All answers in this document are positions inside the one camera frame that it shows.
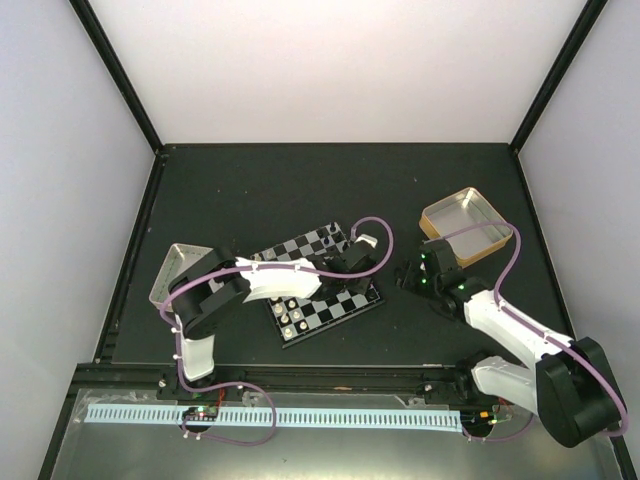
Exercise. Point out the gold metal tin tray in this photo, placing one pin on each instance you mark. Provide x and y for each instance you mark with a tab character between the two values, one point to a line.
474	228

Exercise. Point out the black mounting rail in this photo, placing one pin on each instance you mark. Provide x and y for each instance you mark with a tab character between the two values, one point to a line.
436	385

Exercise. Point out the black white chess board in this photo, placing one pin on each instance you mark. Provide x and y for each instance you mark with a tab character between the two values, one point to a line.
327	312

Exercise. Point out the black frame post right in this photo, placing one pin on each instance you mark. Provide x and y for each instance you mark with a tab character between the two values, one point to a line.
573	43

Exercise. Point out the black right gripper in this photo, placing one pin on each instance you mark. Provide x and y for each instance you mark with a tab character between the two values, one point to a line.
406	279

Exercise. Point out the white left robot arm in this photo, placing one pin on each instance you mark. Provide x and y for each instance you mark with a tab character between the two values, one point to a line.
202	296

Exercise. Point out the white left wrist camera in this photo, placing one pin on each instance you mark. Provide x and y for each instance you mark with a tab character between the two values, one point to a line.
370	240

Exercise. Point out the light blue cable duct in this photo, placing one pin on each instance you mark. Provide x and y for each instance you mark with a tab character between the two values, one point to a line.
265	417

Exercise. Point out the black frame post left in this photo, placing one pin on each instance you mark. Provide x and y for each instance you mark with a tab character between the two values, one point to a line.
103	46

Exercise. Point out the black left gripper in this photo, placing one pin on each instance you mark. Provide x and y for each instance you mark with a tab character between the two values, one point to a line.
362	286

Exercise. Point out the row of white chess pieces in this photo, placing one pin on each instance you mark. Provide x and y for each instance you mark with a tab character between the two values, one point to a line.
289	317

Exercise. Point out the black frame post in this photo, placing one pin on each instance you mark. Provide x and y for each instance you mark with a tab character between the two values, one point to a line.
573	43
103	46

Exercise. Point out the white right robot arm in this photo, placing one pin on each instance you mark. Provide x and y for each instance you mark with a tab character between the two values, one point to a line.
566	383

